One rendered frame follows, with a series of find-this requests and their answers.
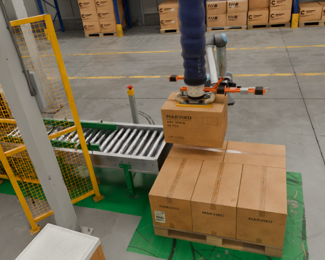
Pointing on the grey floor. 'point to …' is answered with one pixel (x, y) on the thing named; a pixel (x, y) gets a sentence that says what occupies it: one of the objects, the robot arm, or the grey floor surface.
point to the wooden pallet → (219, 241)
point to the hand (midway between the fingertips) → (225, 89)
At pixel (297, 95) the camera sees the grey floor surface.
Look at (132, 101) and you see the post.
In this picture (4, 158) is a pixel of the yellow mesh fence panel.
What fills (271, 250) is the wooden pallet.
